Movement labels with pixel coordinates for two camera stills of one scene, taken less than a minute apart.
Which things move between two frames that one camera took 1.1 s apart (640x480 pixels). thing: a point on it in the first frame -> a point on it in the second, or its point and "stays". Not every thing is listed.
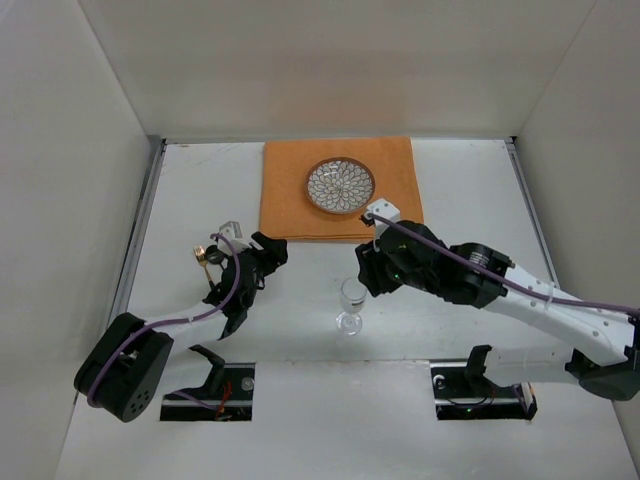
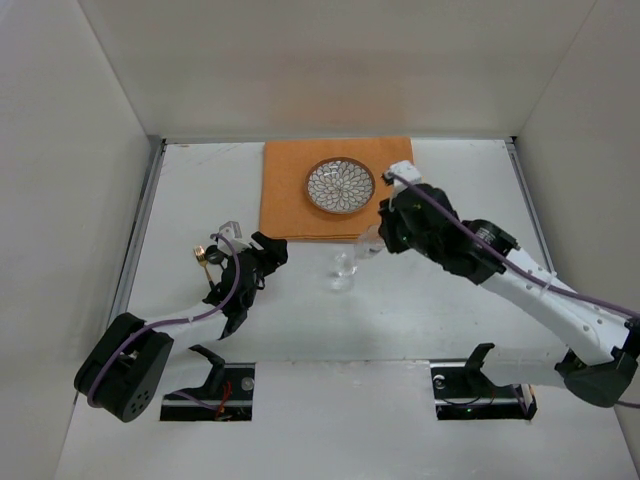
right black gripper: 373,270 -> 392,230
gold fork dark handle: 199,252 stays
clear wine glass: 353,293 -> 370,243
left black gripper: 257,259 stays
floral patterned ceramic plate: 339,185 stays
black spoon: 215,255 stays
